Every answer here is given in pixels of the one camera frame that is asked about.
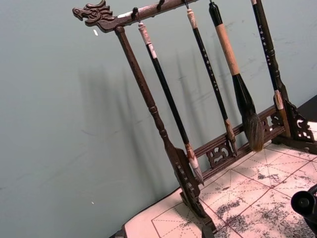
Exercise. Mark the black brush with white label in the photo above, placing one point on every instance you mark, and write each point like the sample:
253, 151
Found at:
168, 94

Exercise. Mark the dark carved wooden brush rack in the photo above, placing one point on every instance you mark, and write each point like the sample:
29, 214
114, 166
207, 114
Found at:
138, 74

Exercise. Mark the thin black calligraphy brush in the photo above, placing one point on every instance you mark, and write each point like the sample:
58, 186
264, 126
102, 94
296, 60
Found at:
263, 39
211, 74

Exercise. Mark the white gridded felt writing mat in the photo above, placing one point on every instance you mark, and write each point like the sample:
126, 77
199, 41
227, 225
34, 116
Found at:
247, 193

